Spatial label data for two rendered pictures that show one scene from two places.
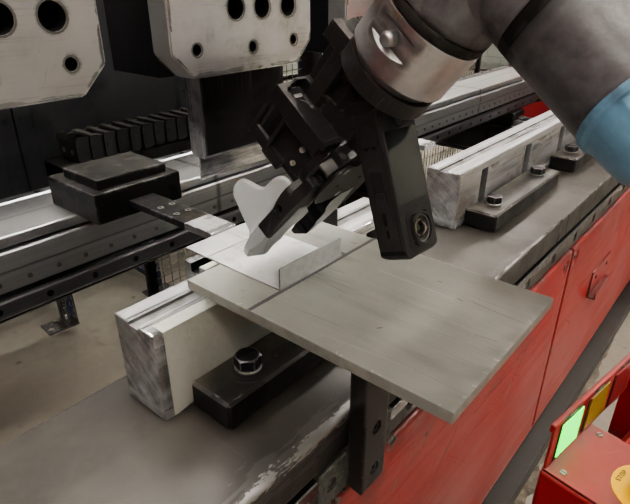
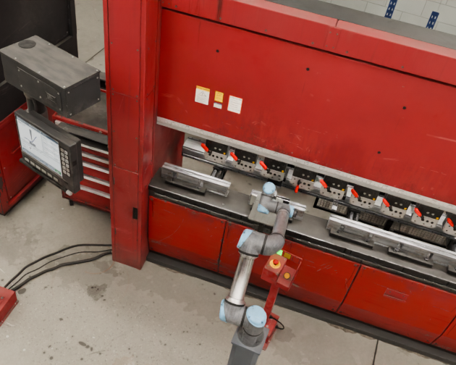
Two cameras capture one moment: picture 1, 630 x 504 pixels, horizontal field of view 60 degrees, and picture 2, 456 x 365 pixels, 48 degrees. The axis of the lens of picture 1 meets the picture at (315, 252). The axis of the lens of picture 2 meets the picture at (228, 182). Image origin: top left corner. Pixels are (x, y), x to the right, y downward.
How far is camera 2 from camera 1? 3.17 m
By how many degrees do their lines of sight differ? 51
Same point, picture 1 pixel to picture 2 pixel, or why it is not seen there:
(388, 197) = not seen: hidden behind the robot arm
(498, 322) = (265, 221)
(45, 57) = (248, 169)
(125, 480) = (238, 203)
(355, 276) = not seen: hidden behind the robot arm
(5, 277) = (257, 173)
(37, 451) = (237, 195)
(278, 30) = (276, 177)
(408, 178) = not seen: hidden behind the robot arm
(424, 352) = (255, 215)
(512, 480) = (341, 321)
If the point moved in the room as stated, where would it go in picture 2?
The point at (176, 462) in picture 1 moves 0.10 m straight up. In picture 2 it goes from (243, 207) to (245, 197)
